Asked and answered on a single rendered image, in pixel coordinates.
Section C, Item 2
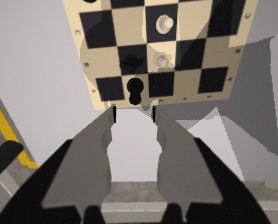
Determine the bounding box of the chessboard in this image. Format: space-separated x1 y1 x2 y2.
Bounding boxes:
63 0 258 110

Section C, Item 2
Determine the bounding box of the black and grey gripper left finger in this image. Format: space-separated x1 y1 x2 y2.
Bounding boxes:
0 105 116 224

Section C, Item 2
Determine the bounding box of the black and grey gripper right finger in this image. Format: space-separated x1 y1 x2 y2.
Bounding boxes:
153 105 271 224

